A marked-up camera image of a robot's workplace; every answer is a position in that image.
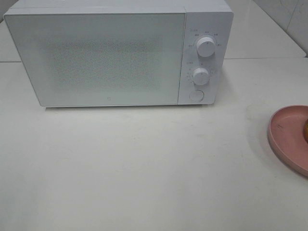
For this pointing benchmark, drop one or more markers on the pink round plate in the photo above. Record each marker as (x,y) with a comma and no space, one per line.
(287,138)

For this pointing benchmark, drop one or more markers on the burger with brown bun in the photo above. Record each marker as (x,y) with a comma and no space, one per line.
(305,130)

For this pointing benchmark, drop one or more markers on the white microwave door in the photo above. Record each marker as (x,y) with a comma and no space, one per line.
(97,60)

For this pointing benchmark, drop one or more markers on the lower white microwave knob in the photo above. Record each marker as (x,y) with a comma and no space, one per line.
(200,76)

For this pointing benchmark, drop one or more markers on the white microwave knob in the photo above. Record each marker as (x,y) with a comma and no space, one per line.
(200,76)
(205,46)

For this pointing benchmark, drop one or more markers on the white microwave oven body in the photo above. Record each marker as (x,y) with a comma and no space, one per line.
(211,18)

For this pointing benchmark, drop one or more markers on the upper white microwave knob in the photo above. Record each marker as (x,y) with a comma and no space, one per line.
(205,46)

